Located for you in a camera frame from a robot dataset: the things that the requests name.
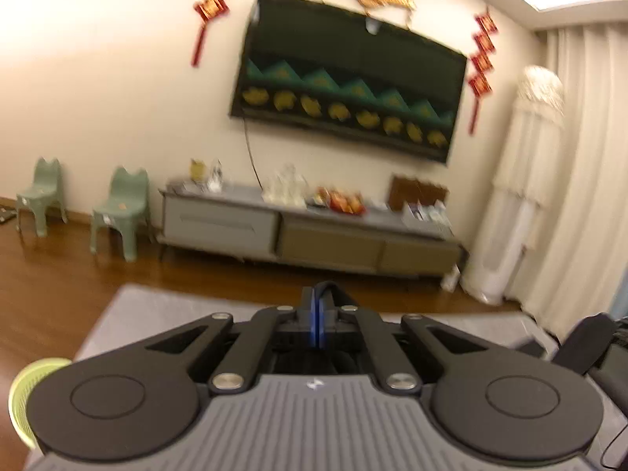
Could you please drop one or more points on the brown box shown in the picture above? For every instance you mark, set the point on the brown box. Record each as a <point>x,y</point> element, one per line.
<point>417,189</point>

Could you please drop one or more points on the black garment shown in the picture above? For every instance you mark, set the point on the black garment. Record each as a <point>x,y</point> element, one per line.
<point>584,343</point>

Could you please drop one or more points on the clear glassware set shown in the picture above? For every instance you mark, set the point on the clear glassware set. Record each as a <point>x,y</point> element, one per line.
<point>287,186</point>

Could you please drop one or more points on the blue fabric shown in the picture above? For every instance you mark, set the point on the blue fabric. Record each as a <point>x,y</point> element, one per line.
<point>621,294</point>

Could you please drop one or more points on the white figurine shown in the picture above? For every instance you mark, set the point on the white figurine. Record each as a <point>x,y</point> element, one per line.
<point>216,176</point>

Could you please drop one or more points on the green child chair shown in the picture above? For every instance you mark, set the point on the green child chair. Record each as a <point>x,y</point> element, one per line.
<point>122,206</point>
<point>41,191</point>

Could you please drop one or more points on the small white device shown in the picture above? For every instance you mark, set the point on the small white device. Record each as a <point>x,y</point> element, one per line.
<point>450,278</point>

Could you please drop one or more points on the yellow ornament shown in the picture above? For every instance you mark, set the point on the yellow ornament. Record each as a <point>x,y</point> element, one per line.
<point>197,171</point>

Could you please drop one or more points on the wall television with patterned cover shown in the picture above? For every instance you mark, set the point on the wall television with patterned cover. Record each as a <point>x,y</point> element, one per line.
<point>343,59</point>

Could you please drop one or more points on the white box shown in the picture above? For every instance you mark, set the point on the white box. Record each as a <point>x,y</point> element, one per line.
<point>427,218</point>

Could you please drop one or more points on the green plastic basket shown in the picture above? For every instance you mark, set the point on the green plastic basket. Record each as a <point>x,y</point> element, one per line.
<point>22,392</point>

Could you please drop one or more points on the cream curtain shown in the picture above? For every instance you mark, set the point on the cream curtain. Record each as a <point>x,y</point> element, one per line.
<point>593,157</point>

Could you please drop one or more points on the orange fruit on cabinet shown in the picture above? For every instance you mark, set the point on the orange fruit on cabinet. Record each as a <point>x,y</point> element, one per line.
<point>341,201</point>

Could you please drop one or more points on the grey television cabinet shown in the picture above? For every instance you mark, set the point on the grey television cabinet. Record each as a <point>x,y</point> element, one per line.
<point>221,225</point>

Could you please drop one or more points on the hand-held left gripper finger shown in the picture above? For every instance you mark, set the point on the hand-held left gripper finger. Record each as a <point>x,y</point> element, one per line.
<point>311,321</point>
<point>322,321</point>

